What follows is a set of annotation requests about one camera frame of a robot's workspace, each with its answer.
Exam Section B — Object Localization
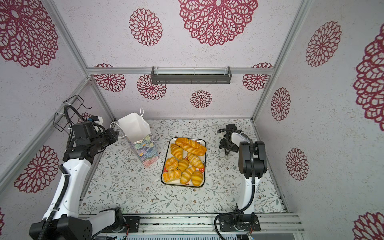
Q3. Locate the floral paper gift bag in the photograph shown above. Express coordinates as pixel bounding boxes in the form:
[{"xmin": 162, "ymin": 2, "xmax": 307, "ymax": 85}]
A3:
[{"xmin": 110, "ymin": 108, "xmax": 159, "ymax": 168}]

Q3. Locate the fake bun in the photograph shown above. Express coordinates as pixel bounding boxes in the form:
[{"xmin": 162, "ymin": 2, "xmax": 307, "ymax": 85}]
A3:
[{"xmin": 191, "ymin": 171, "xmax": 204, "ymax": 187}]

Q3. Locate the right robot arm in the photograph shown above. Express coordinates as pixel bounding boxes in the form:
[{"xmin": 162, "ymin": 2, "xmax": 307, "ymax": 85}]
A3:
[{"xmin": 217, "ymin": 124, "xmax": 267, "ymax": 223}]

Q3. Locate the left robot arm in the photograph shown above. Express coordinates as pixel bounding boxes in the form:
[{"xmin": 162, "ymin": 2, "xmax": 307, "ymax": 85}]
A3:
[{"xmin": 29, "ymin": 121, "xmax": 125, "ymax": 240}]

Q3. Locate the small fake croissant centre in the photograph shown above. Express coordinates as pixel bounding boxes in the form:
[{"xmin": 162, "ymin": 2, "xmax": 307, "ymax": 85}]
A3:
[{"xmin": 178, "ymin": 159, "xmax": 190, "ymax": 172}]

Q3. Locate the round knotted fake bread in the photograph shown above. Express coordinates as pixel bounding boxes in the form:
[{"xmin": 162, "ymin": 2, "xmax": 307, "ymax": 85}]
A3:
[{"xmin": 165, "ymin": 157, "xmax": 179, "ymax": 171}]

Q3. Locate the flaky fake pastry bottom left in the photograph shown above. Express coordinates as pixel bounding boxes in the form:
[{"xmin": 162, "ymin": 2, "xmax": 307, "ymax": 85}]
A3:
[{"xmin": 163, "ymin": 169, "xmax": 182, "ymax": 183}]

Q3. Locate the white strawberry tray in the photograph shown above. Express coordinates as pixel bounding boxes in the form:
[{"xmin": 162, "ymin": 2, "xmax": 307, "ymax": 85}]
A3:
[{"xmin": 161, "ymin": 138, "xmax": 207, "ymax": 188}]

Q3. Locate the black wire wall rack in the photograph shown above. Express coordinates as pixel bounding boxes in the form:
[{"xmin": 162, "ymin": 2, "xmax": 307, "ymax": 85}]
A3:
[{"xmin": 52, "ymin": 95, "xmax": 92, "ymax": 134}]

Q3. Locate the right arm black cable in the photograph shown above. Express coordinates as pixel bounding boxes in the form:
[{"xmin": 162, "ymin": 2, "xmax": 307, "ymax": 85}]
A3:
[{"xmin": 213, "ymin": 128, "xmax": 258, "ymax": 240}]

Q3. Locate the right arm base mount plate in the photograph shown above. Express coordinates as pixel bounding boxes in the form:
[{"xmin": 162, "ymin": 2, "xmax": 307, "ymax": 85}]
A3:
[{"xmin": 219, "ymin": 213, "xmax": 261, "ymax": 232}]

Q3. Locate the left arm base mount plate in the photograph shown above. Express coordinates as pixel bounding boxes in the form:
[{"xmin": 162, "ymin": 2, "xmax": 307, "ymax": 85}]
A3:
[{"xmin": 102, "ymin": 216, "xmax": 141, "ymax": 234}]

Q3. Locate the black wall shelf rail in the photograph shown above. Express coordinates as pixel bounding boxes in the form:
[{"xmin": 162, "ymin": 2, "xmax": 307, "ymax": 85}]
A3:
[{"xmin": 150, "ymin": 67, "xmax": 233, "ymax": 85}]

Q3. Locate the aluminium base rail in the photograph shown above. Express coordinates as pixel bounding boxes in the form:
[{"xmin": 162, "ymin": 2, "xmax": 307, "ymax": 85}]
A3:
[{"xmin": 77, "ymin": 213, "xmax": 306, "ymax": 240}]

